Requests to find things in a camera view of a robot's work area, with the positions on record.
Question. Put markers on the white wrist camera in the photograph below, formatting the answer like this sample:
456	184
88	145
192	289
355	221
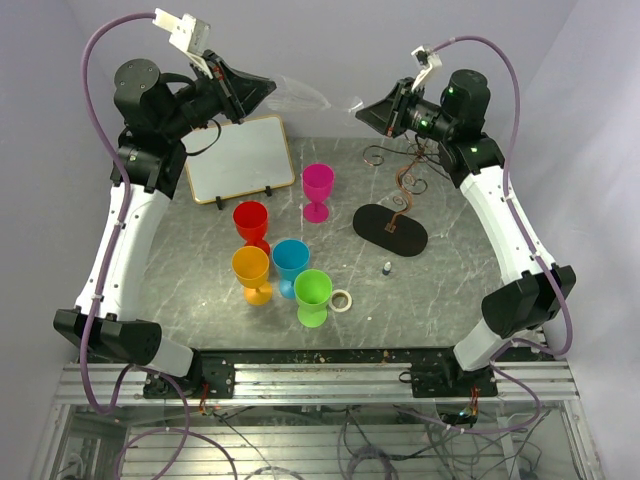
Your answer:
188	33
429	63

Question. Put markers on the small framed whiteboard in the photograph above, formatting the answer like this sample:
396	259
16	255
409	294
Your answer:
238	159

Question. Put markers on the orange plastic wine glass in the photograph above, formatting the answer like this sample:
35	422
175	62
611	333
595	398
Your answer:
251	266

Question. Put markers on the copper wire wine glass rack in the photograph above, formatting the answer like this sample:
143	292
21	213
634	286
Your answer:
392	229

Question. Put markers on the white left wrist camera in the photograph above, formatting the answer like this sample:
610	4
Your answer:
188	33

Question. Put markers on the clear wine glass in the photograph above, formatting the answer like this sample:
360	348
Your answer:
294	96

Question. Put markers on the red plastic wine glass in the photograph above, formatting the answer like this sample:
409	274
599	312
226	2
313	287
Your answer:
251	222

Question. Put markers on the blue plastic wine glass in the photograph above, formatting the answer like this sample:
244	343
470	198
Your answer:
290	258

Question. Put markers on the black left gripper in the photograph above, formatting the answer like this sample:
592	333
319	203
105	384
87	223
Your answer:
240	93

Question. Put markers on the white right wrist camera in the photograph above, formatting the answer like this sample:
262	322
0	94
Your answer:
429	63

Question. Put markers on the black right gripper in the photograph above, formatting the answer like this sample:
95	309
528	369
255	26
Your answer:
387	115

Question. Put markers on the aluminium mounting rail frame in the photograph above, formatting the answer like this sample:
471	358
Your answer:
399	383

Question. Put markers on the green plastic wine glass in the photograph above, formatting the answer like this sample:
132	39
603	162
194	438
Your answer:
313	289

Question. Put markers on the magenta plastic wine glass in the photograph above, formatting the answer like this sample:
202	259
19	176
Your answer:
317	181

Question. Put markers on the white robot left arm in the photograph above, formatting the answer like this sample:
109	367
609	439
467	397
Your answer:
159	110

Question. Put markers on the white tape roll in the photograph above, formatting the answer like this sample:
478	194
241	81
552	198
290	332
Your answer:
340	301

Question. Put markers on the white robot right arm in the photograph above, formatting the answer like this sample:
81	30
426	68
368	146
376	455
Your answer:
534	287

